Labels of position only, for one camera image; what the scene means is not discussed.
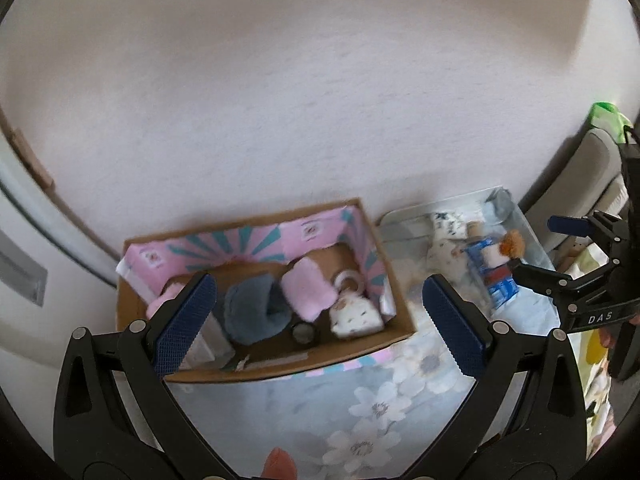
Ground grey cushion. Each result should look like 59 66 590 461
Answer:
519 126 628 257

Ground blue and white packet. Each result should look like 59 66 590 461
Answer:
466 237 522 312

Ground white spotted sock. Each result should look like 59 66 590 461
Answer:
328 294 386 339
429 211 477 263

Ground clear plastic tray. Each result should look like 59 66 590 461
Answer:
376 186 557 311

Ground white pillow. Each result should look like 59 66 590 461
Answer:
594 179 629 217

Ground yellow floral blanket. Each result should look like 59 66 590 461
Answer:
572 249 618 443

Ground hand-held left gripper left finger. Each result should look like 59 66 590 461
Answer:
54 271 237 480

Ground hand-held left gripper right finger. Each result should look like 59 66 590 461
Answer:
404 274 587 480

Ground brown plush toy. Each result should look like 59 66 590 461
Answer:
496 229 527 262

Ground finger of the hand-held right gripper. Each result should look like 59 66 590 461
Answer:
547 209 629 242
509 258 582 307

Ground pink patterned cardboard box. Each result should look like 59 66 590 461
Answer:
116 197 417 384

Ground green packet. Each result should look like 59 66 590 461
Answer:
587 102 634 137

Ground clear tape roll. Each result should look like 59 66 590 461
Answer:
332 269 367 299

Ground clear plastic labelled box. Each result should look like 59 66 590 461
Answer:
184 309 237 367

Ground white door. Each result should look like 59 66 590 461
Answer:
0 157 118 341

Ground pink fluffy cloth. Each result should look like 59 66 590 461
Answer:
146 280 187 320
279 258 334 323

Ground grey plush toy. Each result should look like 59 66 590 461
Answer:
223 273 294 347

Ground small dark bottle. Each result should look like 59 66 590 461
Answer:
292 322 317 347

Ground person's left hand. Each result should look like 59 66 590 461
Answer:
264 448 299 480

